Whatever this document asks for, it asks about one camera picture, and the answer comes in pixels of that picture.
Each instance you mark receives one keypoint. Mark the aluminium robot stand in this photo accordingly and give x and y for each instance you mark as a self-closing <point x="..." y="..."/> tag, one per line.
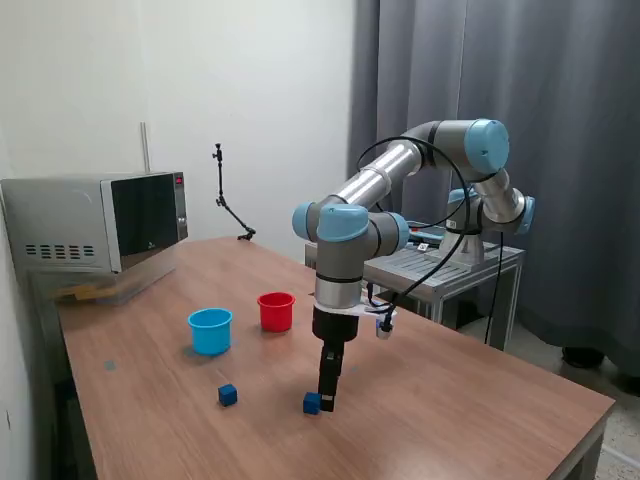
<point x="450" y="272"/>

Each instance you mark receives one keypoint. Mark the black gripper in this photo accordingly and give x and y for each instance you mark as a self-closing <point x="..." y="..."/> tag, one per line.
<point x="335" y="327"/>

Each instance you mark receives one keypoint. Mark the grey curtain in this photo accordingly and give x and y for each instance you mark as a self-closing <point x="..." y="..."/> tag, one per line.
<point x="575" y="100"/>

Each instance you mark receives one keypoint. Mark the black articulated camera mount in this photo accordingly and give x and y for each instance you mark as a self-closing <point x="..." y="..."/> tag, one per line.
<point x="220" y="185"/>

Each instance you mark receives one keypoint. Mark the grey round sticker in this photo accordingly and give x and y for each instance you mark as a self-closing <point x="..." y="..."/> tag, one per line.
<point x="109" y="365"/>

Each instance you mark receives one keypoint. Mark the silver microwave oven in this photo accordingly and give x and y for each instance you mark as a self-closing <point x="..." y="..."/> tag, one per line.
<point x="60" y="220"/>

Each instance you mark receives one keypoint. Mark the red plastic cup bin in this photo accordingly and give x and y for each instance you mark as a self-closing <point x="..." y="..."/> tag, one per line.
<point x="275" y="320"/>

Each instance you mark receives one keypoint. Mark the wooden blocks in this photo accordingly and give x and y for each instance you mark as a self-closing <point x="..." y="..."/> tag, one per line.
<point x="75" y="294"/>

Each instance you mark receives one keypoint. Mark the blue plastic cup bin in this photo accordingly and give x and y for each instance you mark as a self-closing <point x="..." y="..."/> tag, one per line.
<point x="210" y="335"/>

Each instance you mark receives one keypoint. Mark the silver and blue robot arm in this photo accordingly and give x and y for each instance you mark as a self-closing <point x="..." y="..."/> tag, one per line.
<point x="370" y="182"/>

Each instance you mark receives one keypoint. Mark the blue teach pendant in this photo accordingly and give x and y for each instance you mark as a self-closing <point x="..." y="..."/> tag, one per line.
<point x="425" y="233"/>

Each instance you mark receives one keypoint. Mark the white wall pipe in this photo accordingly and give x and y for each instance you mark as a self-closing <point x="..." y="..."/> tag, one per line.
<point x="145" y="150"/>

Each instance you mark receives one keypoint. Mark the clear plastic box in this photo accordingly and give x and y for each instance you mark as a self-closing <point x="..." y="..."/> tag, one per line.
<point x="140" y="285"/>

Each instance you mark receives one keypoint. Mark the blue cube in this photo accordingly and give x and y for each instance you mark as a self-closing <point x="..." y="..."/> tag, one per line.
<point x="227" y="396"/>
<point x="310" y="403"/>

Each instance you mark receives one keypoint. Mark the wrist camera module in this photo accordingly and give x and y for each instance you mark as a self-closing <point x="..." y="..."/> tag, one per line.
<point x="384" y="327"/>

